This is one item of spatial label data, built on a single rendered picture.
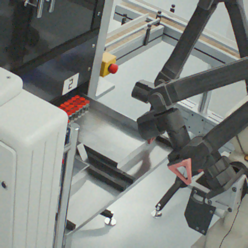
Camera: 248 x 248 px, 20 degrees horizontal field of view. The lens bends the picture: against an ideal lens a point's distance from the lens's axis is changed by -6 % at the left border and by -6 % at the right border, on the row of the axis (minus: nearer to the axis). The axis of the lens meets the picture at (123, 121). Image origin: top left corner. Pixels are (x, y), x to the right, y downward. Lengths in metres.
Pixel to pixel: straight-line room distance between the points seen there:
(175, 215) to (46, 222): 2.12
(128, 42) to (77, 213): 1.11
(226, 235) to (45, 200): 0.87
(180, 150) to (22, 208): 0.64
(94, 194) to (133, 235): 1.20
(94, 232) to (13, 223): 1.98
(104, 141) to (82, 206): 0.38
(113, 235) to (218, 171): 1.59
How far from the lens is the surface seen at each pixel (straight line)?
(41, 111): 1.50
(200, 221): 2.27
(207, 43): 3.34
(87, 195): 2.35
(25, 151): 1.42
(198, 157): 1.98
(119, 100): 4.51
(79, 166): 2.45
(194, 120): 3.54
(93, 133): 2.63
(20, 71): 2.31
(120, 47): 3.11
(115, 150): 2.57
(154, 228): 3.62
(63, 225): 1.78
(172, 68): 2.43
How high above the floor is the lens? 2.38
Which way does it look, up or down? 33 degrees down
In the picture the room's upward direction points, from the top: 12 degrees clockwise
